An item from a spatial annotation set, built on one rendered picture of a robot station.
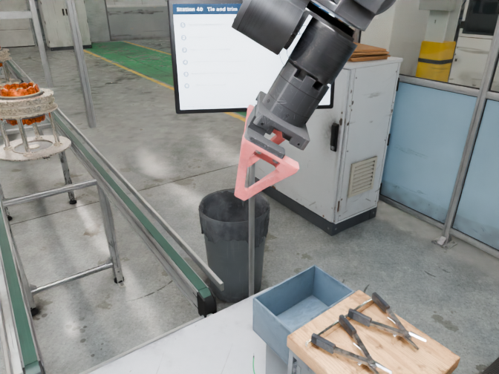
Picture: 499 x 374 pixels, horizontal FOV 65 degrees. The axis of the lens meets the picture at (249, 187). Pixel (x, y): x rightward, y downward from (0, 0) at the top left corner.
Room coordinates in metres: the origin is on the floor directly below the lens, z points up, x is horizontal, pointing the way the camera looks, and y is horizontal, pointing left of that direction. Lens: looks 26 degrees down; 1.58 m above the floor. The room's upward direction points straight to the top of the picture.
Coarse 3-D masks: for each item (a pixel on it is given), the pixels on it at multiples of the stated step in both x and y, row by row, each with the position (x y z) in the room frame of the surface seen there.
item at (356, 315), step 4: (348, 312) 0.51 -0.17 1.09; (352, 312) 0.50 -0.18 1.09; (356, 312) 0.50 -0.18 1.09; (360, 312) 0.50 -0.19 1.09; (348, 316) 0.51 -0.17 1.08; (352, 316) 0.50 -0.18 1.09; (356, 316) 0.50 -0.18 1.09; (360, 316) 0.49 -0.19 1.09; (364, 316) 0.49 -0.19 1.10; (368, 316) 0.49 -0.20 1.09; (356, 320) 0.50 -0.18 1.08; (360, 320) 0.49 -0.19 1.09; (364, 320) 0.49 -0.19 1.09; (368, 320) 0.49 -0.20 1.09; (364, 324) 0.49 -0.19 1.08; (368, 324) 0.48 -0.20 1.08
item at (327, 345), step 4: (312, 336) 0.45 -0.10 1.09; (316, 336) 0.45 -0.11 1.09; (320, 336) 0.45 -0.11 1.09; (312, 340) 0.45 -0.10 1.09; (316, 340) 0.45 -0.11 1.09; (320, 340) 0.44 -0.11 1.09; (324, 340) 0.44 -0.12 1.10; (316, 344) 0.45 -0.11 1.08; (320, 344) 0.44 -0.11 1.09; (324, 344) 0.44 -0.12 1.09; (328, 344) 0.43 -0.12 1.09; (332, 344) 0.43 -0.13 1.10; (324, 348) 0.44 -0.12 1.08; (328, 348) 0.43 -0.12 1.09; (332, 348) 0.43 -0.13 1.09; (332, 352) 0.43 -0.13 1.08
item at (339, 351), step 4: (336, 348) 0.43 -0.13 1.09; (340, 348) 0.43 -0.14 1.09; (336, 352) 0.43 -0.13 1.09; (340, 352) 0.42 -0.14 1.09; (344, 352) 0.42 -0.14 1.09; (348, 352) 0.42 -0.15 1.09; (352, 352) 0.42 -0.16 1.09; (344, 356) 0.42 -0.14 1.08; (348, 356) 0.42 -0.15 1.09; (352, 356) 0.42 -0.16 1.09; (356, 356) 0.42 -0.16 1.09; (360, 356) 0.42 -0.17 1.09; (356, 360) 0.41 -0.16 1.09; (360, 360) 0.41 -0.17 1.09; (364, 360) 0.41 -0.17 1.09
